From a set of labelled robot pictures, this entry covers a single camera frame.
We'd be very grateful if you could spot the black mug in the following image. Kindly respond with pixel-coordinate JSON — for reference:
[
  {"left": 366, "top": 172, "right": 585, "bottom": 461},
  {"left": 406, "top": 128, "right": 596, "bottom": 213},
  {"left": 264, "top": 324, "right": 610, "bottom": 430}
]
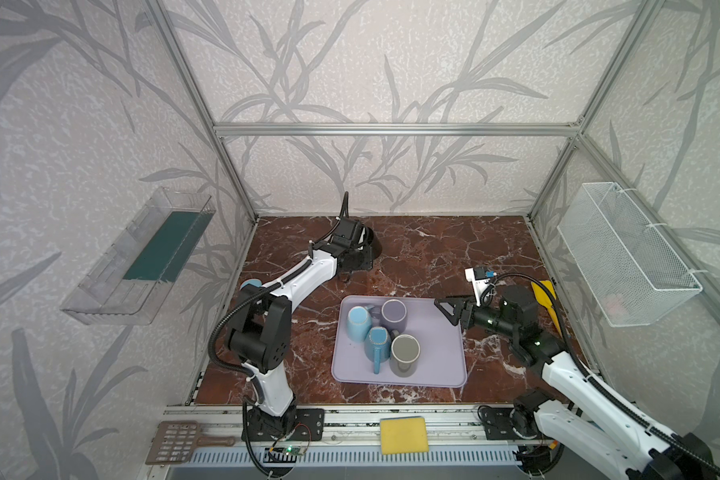
[{"left": 341, "top": 221, "right": 382, "bottom": 272}]

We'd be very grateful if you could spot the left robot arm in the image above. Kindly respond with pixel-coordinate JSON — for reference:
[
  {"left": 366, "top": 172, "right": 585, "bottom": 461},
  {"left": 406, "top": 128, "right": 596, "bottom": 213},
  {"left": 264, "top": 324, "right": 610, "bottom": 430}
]
[{"left": 206, "top": 193, "right": 381, "bottom": 440}]

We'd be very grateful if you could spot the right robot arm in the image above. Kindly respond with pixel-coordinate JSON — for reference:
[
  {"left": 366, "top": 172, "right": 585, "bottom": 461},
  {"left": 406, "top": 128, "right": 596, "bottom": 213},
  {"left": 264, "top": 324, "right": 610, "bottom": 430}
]
[{"left": 434, "top": 267, "right": 720, "bottom": 479}]

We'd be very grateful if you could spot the lavender mug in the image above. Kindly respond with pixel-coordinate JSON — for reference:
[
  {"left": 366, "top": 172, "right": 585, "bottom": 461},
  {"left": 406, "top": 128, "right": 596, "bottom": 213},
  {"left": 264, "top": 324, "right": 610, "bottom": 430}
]
[{"left": 381, "top": 298, "right": 408, "bottom": 334}]

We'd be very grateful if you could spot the grey mug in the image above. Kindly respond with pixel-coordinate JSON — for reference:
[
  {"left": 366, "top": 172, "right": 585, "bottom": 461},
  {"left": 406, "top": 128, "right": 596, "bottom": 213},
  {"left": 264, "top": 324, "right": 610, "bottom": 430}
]
[{"left": 389, "top": 334, "right": 421, "bottom": 378}]

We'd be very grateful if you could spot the blue polka dot mug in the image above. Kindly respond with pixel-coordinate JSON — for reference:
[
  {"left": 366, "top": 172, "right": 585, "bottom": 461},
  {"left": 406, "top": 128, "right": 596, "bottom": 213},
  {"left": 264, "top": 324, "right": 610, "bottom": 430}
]
[{"left": 364, "top": 326, "right": 392, "bottom": 375}]

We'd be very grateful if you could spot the light blue mug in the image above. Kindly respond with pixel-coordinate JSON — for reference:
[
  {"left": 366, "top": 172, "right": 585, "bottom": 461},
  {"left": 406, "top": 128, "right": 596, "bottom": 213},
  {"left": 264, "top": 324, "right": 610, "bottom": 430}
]
[{"left": 345, "top": 305, "right": 380, "bottom": 343}]

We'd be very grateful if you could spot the lavender plastic tray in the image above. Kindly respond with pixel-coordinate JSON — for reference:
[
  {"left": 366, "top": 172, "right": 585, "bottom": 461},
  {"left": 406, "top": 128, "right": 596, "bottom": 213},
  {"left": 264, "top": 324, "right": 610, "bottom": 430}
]
[{"left": 332, "top": 295, "right": 467, "bottom": 388}]

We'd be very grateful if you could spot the yellow item on table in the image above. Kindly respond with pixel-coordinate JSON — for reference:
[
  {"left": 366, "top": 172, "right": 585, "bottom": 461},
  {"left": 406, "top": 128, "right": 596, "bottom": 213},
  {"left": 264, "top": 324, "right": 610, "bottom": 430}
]
[{"left": 531, "top": 280, "right": 562, "bottom": 335}]

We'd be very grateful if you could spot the yellow sponge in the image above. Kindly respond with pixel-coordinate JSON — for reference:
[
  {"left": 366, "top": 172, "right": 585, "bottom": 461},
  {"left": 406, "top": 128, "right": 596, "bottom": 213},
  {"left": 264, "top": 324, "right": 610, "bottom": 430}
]
[{"left": 379, "top": 417, "right": 429, "bottom": 455}]

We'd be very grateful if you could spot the light blue silicone spatula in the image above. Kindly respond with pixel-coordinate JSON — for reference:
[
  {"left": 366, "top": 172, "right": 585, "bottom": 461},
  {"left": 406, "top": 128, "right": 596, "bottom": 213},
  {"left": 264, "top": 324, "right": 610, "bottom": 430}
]
[{"left": 240, "top": 278, "right": 263, "bottom": 289}]

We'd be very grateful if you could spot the green circuit board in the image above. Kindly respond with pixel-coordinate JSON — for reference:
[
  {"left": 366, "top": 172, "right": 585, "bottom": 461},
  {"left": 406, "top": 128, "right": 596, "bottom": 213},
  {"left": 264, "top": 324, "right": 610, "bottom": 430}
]
[{"left": 266, "top": 446, "right": 308, "bottom": 463}]

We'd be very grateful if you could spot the brown slotted spatula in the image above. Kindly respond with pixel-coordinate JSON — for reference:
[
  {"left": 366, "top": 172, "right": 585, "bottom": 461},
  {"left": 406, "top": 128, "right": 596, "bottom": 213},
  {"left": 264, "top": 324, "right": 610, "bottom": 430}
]
[{"left": 145, "top": 421, "right": 236, "bottom": 465}]

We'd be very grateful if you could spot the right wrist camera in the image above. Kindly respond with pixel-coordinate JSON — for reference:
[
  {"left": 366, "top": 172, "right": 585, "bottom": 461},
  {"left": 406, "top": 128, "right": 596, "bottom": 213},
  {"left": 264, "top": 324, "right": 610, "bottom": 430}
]
[{"left": 465, "top": 266, "right": 496, "bottom": 306}]

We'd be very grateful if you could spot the white wire basket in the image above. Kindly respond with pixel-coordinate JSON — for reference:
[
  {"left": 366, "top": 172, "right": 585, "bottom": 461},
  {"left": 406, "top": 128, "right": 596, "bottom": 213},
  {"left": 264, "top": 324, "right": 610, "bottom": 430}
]
[{"left": 558, "top": 182, "right": 703, "bottom": 328}]

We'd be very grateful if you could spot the clear plastic wall bin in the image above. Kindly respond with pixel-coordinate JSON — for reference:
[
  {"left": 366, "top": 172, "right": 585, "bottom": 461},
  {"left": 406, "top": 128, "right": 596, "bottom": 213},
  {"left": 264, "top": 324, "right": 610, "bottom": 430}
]
[{"left": 60, "top": 187, "right": 216, "bottom": 326}]

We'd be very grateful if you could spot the aluminium frame post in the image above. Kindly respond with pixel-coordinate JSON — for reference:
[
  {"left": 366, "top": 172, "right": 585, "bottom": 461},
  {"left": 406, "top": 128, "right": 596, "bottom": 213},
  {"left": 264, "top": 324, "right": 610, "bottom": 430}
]
[{"left": 145, "top": 0, "right": 258, "bottom": 223}]

